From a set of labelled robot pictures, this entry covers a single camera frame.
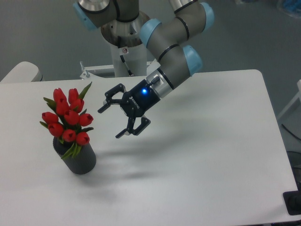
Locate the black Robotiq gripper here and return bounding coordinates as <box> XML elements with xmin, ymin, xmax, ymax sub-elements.
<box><xmin>97</xmin><ymin>79</ymin><xmax>162</xmax><ymax>139</ymax></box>

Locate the red tulip bouquet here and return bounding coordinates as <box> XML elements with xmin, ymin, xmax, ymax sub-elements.
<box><xmin>40</xmin><ymin>84</ymin><xmax>94</xmax><ymax>159</ymax></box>

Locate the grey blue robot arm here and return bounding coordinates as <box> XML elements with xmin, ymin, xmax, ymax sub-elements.
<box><xmin>73</xmin><ymin>0</ymin><xmax>214</xmax><ymax>137</ymax></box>

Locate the dark grey ribbed vase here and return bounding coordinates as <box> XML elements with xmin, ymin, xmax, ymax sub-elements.
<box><xmin>53</xmin><ymin>137</ymin><xmax>96</xmax><ymax>175</ymax></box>

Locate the white chair backrest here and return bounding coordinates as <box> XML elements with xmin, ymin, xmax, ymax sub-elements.
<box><xmin>0</xmin><ymin>61</ymin><xmax>44</xmax><ymax>84</ymax></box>

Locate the white furniture leg right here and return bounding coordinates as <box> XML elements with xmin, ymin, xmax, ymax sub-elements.
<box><xmin>276</xmin><ymin>80</ymin><xmax>301</xmax><ymax>123</ymax></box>

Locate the black device at table corner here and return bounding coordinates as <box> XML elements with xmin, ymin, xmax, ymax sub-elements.
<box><xmin>283</xmin><ymin>191</ymin><xmax>301</xmax><ymax>216</ymax></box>

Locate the blue item in clear bag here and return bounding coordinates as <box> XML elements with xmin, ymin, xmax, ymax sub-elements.
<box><xmin>277</xmin><ymin>0</ymin><xmax>301</xmax><ymax>19</ymax></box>

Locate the black pedestal cable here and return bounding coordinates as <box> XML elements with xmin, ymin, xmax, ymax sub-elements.
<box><xmin>117</xmin><ymin>35</ymin><xmax>136</xmax><ymax>77</ymax></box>

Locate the white pedestal base frame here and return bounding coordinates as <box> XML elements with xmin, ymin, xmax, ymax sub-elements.
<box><xmin>79</xmin><ymin>59</ymin><xmax>160</xmax><ymax>80</ymax></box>

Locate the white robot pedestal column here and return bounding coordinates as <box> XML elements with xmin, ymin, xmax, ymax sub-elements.
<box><xmin>101</xmin><ymin>10</ymin><xmax>154</xmax><ymax>77</ymax></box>

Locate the black cable on floor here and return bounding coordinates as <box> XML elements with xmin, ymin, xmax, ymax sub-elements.
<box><xmin>281</xmin><ymin>124</ymin><xmax>301</xmax><ymax>139</ymax></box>

